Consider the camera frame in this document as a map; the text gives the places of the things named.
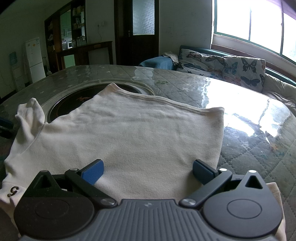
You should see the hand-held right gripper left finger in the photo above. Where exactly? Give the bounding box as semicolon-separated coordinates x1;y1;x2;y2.
22;159;117;207

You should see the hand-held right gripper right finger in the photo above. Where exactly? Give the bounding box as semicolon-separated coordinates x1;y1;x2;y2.
180;159;273;208

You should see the cream shirt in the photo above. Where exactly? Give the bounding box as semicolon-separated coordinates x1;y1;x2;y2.
0;83;287;241

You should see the water dispenser with blue bottle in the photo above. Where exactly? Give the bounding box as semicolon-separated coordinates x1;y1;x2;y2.
9;52;26;92

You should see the black round induction cooktop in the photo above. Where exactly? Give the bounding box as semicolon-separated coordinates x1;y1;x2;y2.
46;84;142;123

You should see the white refrigerator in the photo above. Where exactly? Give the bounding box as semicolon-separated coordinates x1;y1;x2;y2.
25;37;46;84

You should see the dark wooden cabinet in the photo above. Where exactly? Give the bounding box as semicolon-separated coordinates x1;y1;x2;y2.
44;0;87;70

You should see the butterfly print pillow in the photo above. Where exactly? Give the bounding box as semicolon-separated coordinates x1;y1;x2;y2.
177;47;228;77
223;56;266;90

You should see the beige cushion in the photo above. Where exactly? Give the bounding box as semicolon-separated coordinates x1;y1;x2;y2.
262;74;296;105

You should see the dark wooden console table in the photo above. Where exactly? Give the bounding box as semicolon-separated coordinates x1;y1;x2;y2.
56;41;113;70

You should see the blue blanket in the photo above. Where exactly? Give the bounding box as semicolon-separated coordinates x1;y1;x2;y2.
139;56;175;70

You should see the white cloth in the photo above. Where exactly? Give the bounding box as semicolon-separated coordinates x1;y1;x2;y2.
162;52;179;64

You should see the dark door with frosted glass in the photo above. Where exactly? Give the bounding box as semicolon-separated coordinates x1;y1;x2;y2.
114;0;160;66

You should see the teal sofa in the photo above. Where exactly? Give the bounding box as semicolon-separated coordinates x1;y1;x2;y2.
139;45;296;102

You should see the green framed window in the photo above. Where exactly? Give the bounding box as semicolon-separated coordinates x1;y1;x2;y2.
211;0;296;64

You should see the purple window blind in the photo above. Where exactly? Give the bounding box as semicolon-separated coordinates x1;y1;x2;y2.
281;0;296;15

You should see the white cooktop surround ring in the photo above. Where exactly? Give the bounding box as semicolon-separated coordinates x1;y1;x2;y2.
43;80;155;123

